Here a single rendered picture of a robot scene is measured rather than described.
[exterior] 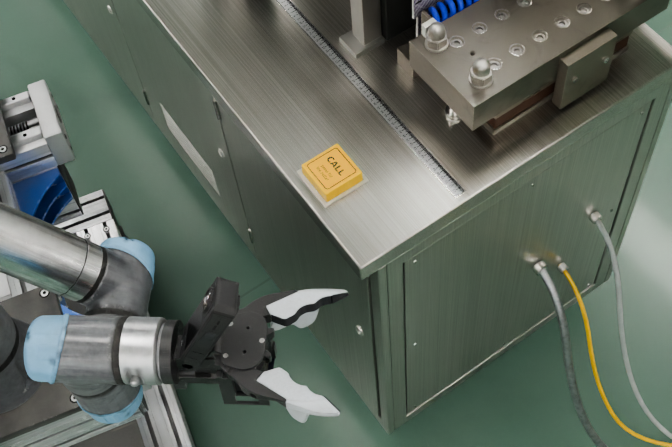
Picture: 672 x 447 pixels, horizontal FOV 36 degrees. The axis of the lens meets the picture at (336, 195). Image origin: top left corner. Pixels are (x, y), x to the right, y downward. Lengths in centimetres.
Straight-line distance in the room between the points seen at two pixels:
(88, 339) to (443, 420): 137
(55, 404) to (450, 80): 76
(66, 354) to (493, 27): 84
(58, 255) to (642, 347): 160
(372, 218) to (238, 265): 105
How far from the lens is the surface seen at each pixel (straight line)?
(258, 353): 113
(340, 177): 161
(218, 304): 107
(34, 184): 201
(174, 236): 268
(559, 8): 168
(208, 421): 246
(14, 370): 161
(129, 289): 131
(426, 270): 172
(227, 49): 182
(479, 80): 156
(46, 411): 164
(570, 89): 168
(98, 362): 117
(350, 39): 179
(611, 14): 169
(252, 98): 174
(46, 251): 126
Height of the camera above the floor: 228
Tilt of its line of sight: 58 degrees down
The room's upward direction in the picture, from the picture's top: 7 degrees counter-clockwise
